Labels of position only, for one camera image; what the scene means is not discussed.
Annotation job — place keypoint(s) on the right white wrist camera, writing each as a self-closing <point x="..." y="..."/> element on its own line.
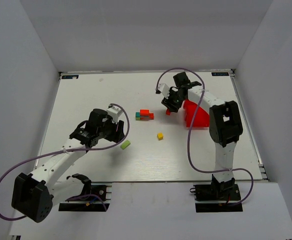
<point x="163" y="89"/>

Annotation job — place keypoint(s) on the table logo sticker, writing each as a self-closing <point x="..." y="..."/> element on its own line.
<point x="220" y="74"/>
<point x="69" y="77"/>

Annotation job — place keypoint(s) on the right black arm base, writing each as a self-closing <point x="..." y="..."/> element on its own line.
<point x="208" y="202"/>

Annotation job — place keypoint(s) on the red arch wood block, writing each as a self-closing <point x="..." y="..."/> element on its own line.
<point x="147" y="117"/>

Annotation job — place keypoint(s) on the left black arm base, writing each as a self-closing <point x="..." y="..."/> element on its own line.
<point x="97" y="199"/>

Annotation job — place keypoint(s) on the light green flat block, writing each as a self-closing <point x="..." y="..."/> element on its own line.
<point x="125" y="144"/>

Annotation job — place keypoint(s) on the left table logo sticker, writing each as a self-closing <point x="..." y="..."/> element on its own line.
<point x="69" y="77"/>

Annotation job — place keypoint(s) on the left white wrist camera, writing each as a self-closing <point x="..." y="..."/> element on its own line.
<point x="115" y="112"/>

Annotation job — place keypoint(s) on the teal long wood block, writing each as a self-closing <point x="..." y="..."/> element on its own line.
<point x="138" y="115"/>

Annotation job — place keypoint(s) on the small red cube block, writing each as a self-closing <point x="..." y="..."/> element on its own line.
<point x="168" y="112"/>

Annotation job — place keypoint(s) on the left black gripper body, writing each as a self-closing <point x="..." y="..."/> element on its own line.
<point x="116" y="133"/>

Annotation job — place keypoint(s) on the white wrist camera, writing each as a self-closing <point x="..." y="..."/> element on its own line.
<point x="163" y="89"/>
<point x="115" y="112"/>

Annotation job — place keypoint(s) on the red plastic bin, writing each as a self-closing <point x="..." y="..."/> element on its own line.
<point x="202" y="118"/>

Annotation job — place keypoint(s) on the yellow cube wood block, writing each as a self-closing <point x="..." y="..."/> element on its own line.
<point x="160" y="136"/>

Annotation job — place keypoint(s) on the right table logo sticker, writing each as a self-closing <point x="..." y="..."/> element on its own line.
<point x="220" y="74"/>

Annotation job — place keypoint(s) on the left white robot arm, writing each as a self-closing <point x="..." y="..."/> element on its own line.
<point x="35" y="194"/>

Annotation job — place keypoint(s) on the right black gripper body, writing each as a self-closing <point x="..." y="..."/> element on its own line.
<point x="171" y="104"/>

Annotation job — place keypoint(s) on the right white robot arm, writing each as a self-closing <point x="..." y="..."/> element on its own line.
<point x="225" y="126"/>

